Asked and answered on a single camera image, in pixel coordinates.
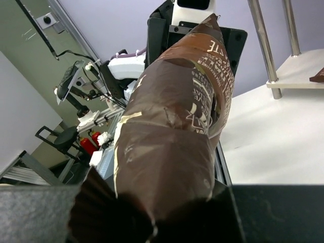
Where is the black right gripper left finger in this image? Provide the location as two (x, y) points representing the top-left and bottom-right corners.
(1, 185), (79, 242)

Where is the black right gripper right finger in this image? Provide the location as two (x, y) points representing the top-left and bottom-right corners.
(214, 181), (324, 243)

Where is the brown Kettle sea salt bag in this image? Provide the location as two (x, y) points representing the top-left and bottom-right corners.
(68, 14), (234, 242)

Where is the brown Chuba bag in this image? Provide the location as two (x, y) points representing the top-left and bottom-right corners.
(309, 68), (324, 84)

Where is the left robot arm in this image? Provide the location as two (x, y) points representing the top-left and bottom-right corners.
(99, 49), (146, 101)

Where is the white two-tier wooden shelf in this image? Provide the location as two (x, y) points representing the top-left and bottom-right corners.
(248, 1), (323, 99)

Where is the black office stool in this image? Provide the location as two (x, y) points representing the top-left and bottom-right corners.
(35, 126), (90, 164)

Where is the red fire extinguisher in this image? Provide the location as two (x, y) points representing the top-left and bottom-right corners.
(79, 137), (98, 155)

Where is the black tripod stand device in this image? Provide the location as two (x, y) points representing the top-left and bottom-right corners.
(54, 60), (101, 119)

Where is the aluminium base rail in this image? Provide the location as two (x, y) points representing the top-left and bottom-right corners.
(215, 142), (232, 186)

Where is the left aluminium frame post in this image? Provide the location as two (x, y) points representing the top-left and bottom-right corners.
(48, 0), (101, 64)

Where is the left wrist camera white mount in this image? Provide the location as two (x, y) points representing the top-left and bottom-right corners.
(169, 0), (216, 34)

